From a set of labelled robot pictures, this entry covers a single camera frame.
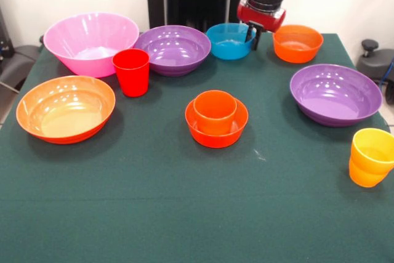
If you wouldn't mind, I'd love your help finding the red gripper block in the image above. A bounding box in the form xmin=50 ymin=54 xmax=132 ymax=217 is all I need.
xmin=236 ymin=0 xmax=287 ymax=51

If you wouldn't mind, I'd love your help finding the blue bowl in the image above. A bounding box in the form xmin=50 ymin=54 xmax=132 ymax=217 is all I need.
xmin=206 ymin=23 xmax=257 ymax=60

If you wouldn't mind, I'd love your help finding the purple bowl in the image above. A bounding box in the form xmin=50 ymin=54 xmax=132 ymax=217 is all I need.
xmin=289 ymin=63 xmax=383 ymax=127
xmin=134 ymin=25 xmax=212 ymax=78

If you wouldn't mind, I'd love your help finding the small orange bowl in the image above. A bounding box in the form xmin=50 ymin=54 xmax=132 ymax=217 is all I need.
xmin=272 ymin=25 xmax=324 ymax=64
xmin=184 ymin=98 xmax=249 ymax=149

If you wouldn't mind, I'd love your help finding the red cup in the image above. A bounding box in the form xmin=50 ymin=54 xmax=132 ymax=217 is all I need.
xmin=111 ymin=48 xmax=151 ymax=98

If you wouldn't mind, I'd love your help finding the yellow cup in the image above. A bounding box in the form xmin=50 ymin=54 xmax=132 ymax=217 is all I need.
xmin=350 ymin=127 xmax=394 ymax=176

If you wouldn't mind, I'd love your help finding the pink bowl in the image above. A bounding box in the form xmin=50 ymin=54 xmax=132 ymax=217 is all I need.
xmin=42 ymin=12 xmax=140 ymax=78

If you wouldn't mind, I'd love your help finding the dark green tablecloth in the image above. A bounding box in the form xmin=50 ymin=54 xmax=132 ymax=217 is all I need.
xmin=0 ymin=31 xmax=394 ymax=263

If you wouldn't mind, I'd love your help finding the light orange cup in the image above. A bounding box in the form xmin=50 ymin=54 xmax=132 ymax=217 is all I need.
xmin=348 ymin=155 xmax=389 ymax=188

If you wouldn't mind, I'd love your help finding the large orange bowl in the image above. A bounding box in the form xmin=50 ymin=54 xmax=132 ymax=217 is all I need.
xmin=15 ymin=75 xmax=116 ymax=145

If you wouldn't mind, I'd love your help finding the black pedestal foot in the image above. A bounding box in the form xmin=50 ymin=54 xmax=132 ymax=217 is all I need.
xmin=356 ymin=39 xmax=394 ymax=81

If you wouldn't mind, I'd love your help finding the blue cable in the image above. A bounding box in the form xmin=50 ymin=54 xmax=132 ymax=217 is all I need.
xmin=378 ymin=59 xmax=394 ymax=87

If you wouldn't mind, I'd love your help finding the grey pedestal foot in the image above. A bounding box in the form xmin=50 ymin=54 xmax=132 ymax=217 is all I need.
xmin=0 ymin=45 xmax=41 ymax=84

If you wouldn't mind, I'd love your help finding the black equipment frame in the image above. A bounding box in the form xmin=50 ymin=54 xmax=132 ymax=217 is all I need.
xmin=0 ymin=7 xmax=14 ymax=58

